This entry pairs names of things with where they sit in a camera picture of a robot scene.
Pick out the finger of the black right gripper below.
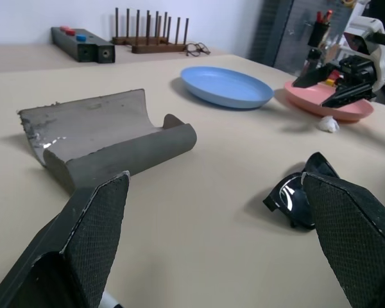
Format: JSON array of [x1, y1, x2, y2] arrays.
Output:
[[320, 83, 373, 108], [291, 65, 334, 89]]

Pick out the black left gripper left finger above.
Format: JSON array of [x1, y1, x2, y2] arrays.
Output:
[[0, 171, 130, 308]]

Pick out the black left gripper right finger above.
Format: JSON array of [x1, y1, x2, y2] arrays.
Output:
[[301, 171, 385, 308]]

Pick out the pink plate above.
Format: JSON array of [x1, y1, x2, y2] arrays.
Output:
[[284, 80, 375, 122]]

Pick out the black sunglasses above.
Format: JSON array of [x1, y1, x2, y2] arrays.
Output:
[[262, 151, 341, 230]]

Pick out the grey sponge block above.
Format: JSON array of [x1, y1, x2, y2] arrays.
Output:
[[16, 88, 198, 195]]

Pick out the white crumpled paper ball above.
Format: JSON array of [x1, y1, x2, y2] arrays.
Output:
[[317, 115, 340, 133]]

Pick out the black pen holder with pens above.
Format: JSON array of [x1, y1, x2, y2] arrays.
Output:
[[307, 9, 333, 48]]

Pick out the dark grey pegboard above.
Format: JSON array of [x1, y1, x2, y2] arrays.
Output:
[[275, 0, 352, 77]]

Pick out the dark slatted panel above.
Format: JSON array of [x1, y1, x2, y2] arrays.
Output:
[[247, 0, 296, 67]]

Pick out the blue plate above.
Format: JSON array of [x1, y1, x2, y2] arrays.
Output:
[[180, 66, 274, 111]]

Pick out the wooden peg rack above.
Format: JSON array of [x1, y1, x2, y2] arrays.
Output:
[[131, 10, 190, 55], [111, 6, 171, 46]]

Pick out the black box with coloured buttons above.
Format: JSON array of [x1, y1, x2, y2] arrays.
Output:
[[50, 26, 99, 62]]

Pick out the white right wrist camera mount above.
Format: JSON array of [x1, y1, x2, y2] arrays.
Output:
[[343, 15, 385, 94]]

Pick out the brown frame eyeglasses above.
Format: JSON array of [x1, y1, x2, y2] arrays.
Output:
[[183, 42, 212, 58]]

